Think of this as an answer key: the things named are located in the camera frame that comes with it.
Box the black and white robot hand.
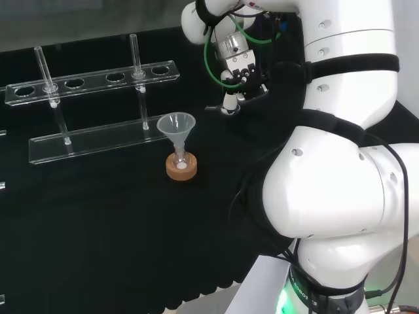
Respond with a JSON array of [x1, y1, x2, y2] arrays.
[[219, 48, 273, 115]]

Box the clear glass weighing funnel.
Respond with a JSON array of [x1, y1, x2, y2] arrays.
[[204, 103, 242, 116]]

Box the translucent plastic funnel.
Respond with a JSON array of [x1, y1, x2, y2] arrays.
[[156, 111, 197, 155]]

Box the clear acrylic funnel stand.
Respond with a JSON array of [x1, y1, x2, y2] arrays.
[[4, 33, 181, 166]]

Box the small round-bottom glass flask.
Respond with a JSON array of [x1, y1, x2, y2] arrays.
[[172, 147, 191, 171]]

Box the black bench cloth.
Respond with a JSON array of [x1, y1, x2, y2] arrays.
[[0, 26, 419, 314]]

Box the green cable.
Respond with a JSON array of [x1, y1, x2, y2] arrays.
[[204, 12, 283, 88]]

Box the cork ring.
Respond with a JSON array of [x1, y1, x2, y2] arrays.
[[165, 152, 198, 181]]

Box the black cable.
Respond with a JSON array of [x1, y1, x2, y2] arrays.
[[358, 130, 410, 314]]

